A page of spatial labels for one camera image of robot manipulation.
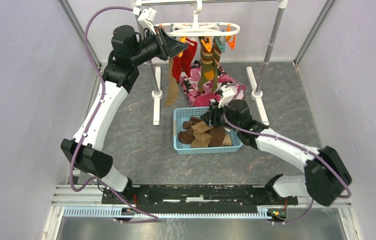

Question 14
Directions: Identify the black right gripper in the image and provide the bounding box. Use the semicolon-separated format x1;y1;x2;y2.
199;99;241;132

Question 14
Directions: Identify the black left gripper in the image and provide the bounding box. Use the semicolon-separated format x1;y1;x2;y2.
131;26;189;67

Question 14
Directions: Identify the red sock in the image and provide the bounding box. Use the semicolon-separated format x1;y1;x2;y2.
171;56;182;83
181;38;198;77

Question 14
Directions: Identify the white round clip hanger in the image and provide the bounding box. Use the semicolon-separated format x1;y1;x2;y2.
156;0;241;53

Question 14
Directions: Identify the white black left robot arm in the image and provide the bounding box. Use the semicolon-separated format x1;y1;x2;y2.
60;25;188;204

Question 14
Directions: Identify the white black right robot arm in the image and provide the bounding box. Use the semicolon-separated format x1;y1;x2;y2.
200;99;352;207

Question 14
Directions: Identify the light blue plastic basket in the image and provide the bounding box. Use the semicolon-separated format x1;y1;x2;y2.
173;106;244;155

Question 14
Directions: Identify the pink camouflage cloth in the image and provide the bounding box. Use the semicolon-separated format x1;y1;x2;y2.
179;62;247;108

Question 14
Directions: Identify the white drying rack stand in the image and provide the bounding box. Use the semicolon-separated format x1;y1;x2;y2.
131;0;288;126

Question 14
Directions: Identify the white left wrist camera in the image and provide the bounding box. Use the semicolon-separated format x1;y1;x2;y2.
137;7;157;35

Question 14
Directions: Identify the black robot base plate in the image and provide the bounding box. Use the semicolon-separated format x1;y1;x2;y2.
101;184;299;215

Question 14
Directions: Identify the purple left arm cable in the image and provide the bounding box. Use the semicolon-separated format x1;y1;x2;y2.
69;6;161;223

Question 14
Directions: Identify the white slotted cable duct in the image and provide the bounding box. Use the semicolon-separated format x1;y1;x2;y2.
62;206;288;220

